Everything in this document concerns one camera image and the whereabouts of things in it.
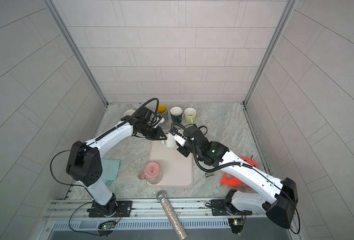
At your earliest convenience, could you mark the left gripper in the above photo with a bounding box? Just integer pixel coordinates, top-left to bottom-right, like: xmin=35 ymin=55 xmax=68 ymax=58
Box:
xmin=138 ymin=123 xmax=169 ymax=140

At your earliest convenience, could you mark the white mug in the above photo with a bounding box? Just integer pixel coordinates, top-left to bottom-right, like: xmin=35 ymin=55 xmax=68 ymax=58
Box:
xmin=162 ymin=134 xmax=177 ymax=149

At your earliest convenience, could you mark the iridescent blue butterfly mug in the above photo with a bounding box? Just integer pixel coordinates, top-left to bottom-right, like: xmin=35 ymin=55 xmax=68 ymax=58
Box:
xmin=157 ymin=105 xmax=169 ymax=122

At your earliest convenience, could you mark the dark green mug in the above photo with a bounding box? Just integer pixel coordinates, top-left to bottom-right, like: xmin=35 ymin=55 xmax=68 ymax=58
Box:
xmin=170 ymin=107 xmax=183 ymax=123

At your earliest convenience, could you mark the light green mug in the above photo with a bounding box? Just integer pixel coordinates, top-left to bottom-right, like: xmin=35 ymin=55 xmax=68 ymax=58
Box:
xmin=184 ymin=108 xmax=197 ymax=124

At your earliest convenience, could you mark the grey mug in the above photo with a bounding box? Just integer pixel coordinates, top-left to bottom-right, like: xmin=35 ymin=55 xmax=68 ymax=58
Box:
xmin=124 ymin=109 xmax=136 ymax=117

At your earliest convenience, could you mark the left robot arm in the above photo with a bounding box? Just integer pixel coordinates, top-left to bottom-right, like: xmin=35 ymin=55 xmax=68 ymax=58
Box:
xmin=66 ymin=98 xmax=167 ymax=218

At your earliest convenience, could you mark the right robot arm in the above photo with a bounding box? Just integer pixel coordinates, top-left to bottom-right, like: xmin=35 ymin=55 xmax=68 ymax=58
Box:
xmin=169 ymin=123 xmax=299 ymax=229

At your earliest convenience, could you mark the pink glass mug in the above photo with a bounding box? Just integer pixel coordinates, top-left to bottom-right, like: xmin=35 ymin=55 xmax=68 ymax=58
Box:
xmin=138 ymin=162 xmax=163 ymax=185

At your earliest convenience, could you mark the beige plastic tray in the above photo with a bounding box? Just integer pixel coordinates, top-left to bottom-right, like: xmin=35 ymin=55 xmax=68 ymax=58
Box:
xmin=149 ymin=141 xmax=193 ymax=187

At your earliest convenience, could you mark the small metal clip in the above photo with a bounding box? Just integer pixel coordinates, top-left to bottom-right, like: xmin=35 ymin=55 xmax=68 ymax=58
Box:
xmin=205 ymin=173 xmax=215 ymax=178

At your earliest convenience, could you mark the red shark plush toy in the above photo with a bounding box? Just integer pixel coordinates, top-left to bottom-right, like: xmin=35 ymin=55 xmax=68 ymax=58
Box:
xmin=220 ymin=157 xmax=259 ymax=188

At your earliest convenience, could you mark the teal folded cloth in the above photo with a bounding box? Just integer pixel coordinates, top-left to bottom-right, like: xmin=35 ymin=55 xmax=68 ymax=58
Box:
xmin=102 ymin=159 xmax=121 ymax=186

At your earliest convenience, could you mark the glitter tube with silver cap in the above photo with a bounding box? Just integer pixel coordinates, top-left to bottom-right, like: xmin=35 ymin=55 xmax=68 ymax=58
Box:
xmin=157 ymin=191 xmax=188 ymax=240

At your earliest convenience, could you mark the right circuit board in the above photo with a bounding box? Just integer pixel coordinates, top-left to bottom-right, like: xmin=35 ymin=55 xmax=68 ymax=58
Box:
xmin=228 ymin=219 xmax=245 ymax=235

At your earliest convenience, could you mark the circuit board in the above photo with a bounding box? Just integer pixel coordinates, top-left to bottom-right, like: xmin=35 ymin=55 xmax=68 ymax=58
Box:
xmin=98 ymin=221 xmax=117 ymax=231
xmin=228 ymin=219 xmax=245 ymax=235

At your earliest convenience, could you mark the left circuit board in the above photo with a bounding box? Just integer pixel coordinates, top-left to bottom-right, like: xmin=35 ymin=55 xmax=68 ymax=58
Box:
xmin=98 ymin=221 xmax=117 ymax=231

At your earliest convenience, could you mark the aluminium rail frame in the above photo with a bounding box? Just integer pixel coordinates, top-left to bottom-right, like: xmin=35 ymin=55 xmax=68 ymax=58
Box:
xmin=44 ymin=193 xmax=267 ymax=221

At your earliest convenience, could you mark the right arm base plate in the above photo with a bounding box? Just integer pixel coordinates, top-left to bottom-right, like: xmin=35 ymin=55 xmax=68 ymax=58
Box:
xmin=205 ymin=200 xmax=253 ymax=216

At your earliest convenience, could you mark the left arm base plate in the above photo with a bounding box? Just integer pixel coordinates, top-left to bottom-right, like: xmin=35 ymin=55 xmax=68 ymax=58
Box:
xmin=87 ymin=201 xmax=133 ymax=218

